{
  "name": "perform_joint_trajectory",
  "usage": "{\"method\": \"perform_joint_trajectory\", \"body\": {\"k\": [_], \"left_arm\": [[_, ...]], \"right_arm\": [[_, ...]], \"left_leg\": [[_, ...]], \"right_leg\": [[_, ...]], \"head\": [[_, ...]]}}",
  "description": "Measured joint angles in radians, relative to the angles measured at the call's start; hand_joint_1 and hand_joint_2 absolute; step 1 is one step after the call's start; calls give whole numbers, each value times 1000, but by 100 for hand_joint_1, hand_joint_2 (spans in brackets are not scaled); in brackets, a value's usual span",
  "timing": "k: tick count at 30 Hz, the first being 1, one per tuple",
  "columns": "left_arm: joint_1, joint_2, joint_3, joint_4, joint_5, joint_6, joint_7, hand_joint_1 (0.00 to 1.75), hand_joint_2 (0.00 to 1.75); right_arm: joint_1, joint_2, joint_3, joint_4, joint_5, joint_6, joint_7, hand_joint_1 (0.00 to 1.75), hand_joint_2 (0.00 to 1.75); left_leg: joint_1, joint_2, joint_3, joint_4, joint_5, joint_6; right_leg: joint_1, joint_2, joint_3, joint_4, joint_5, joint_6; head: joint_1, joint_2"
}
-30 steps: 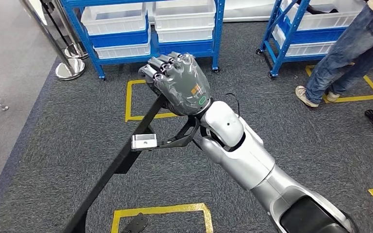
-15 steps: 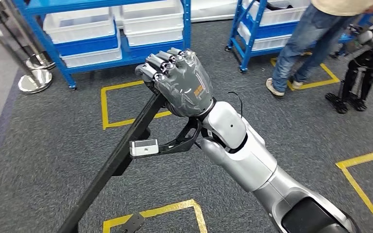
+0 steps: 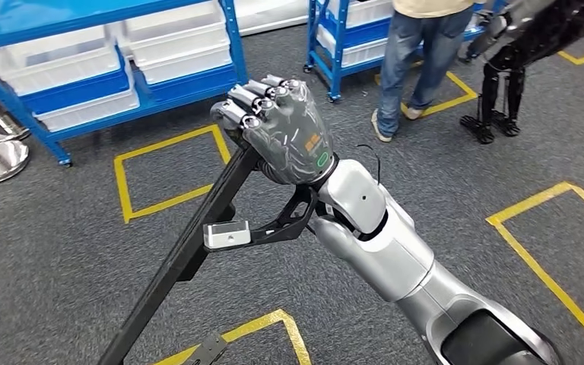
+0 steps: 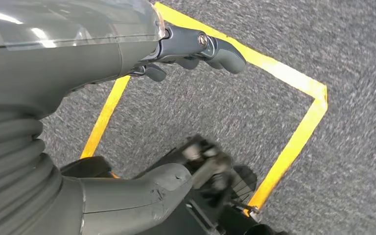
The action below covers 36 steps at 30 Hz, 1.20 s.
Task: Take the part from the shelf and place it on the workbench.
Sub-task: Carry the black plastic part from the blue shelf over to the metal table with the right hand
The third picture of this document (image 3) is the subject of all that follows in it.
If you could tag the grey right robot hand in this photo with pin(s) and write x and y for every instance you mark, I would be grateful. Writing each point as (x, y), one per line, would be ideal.
(287, 136)

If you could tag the black plastic part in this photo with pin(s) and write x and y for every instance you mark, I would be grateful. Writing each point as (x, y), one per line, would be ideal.
(181, 262)

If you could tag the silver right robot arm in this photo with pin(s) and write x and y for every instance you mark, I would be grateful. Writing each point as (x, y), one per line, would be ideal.
(398, 252)

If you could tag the blue wheeled shelf rack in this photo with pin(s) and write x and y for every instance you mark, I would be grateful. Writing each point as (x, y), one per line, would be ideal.
(336, 50)

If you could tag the blue metal shelf rack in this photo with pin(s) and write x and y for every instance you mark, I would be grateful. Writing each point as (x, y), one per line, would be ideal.
(20, 20)

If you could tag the person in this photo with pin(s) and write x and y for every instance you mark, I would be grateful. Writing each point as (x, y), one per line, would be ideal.
(403, 60)

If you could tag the yellow floor tape square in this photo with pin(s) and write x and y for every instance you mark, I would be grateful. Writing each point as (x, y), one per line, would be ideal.
(466, 89)
(120, 191)

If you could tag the black robot foot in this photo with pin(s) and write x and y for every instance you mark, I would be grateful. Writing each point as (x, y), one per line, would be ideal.
(206, 350)

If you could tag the black humanoid robot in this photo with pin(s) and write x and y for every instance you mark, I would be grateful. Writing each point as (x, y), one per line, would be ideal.
(549, 30)

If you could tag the black camera bracket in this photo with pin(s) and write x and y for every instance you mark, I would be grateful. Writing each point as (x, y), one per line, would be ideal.
(282, 229)

